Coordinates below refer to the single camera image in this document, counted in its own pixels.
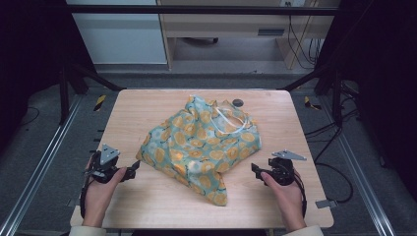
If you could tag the person's right hand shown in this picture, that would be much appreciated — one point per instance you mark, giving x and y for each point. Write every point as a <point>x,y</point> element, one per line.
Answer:
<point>288,201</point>

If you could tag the yellow black floor tape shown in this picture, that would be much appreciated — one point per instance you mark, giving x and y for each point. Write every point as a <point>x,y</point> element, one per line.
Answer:
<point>100,102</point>
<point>309,103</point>

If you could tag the person's left cream sleeve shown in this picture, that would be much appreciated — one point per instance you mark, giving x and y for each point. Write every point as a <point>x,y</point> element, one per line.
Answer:
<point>87,230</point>

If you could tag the black curtain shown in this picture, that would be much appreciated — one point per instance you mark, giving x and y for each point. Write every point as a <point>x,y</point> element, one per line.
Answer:
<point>29,49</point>
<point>383,82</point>

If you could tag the person's right cream sleeve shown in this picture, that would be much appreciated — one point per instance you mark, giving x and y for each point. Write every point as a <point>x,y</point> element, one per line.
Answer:
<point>303,230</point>

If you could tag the dark round table grommet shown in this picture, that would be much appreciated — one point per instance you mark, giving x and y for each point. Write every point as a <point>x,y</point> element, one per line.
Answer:
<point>237,102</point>

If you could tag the black metal frame stand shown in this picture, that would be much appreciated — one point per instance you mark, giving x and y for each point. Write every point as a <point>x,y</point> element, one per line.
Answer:
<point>64,95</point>
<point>336,95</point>

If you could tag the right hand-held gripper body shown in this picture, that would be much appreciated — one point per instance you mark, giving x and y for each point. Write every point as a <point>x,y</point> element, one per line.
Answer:
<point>282,168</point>

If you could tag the person's left hand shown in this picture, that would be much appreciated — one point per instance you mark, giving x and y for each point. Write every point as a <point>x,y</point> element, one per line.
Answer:
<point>100,196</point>

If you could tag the grey metal bracket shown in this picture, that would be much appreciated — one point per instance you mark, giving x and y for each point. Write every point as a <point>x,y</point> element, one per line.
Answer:
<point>326,204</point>

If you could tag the teal orange-print fabric bag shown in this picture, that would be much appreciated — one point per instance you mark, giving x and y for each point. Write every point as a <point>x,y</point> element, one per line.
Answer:
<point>196,144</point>

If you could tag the white cabinet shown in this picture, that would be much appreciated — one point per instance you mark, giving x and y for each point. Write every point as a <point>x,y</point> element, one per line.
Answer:
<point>121,36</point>

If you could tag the light wooden desk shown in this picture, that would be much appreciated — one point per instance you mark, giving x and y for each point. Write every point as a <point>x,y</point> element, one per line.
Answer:
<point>223,24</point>

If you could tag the black metal frame crossbar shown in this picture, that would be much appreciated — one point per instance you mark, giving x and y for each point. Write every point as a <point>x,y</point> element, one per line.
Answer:
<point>196,10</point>

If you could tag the aluminium floor rail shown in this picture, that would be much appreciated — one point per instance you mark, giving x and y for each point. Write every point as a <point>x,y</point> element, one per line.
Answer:
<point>42,160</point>
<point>360,177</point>

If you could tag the person's cream sleeve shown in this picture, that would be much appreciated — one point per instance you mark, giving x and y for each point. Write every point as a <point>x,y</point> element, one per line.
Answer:
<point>303,230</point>
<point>87,230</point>

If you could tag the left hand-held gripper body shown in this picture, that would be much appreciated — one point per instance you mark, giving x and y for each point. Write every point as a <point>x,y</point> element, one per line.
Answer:
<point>105,165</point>

